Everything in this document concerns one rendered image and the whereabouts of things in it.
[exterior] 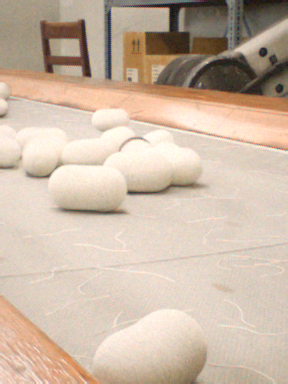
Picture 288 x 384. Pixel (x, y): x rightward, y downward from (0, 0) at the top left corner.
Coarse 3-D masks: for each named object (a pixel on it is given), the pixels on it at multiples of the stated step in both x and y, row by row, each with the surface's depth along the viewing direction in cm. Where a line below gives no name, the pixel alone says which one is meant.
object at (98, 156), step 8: (72, 144) 47; (80, 144) 47; (88, 144) 47; (96, 144) 48; (104, 144) 48; (112, 144) 48; (64, 152) 47; (72, 152) 47; (80, 152) 47; (88, 152) 47; (96, 152) 47; (104, 152) 48; (112, 152) 48; (64, 160) 47; (72, 160) 47; (80, 160) 47; (88, 160) 47; (96, 160) 47; (104, 160) 48
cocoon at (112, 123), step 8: (96, 112) 69; (104, 112) 69; (112, 112) 69; (120, 112) 69; (96, 120) 69; (104, 120) 69; (112, 120) 69; (120, 120) 69; (128, 120) 69; (96, 128) 69; (104, 128) 69; (112, 128) 69
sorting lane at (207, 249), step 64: (64, 128) 72; (0, 192) 43; (128, 192) 42; (192, 192) 42; (256, 192) 42; (0, 256) 30; (64, 256) 30; (128, 256) 30; (192, 256) 30; (256, 256) 30; (64, 320) 23; (128, 320) 23; (256, 320) 23
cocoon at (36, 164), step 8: (32, 144) 47; (40, 144) 46; (48, 144) 47; (24, 152) 47; (32, 152) 46; (40, 152) 46; (48, 152) 46; (24, 160) 46; (32, 160) 46; (40, 160) 46; (48, 160) 46; (56, 160) 47; (24, 168) 47; (32, 168) 46; (40, 168) 46; (48, 168) 46
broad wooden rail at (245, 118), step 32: (32, 96) 102; (64, 96) 94; (96, 96) 88; (128, 96) 82; (160, 96) 77; (192, 96) 76; (224, 96) 76; (256, 96) 76; (192, 128) 68; (224, 128) 65; (256, 128) 61
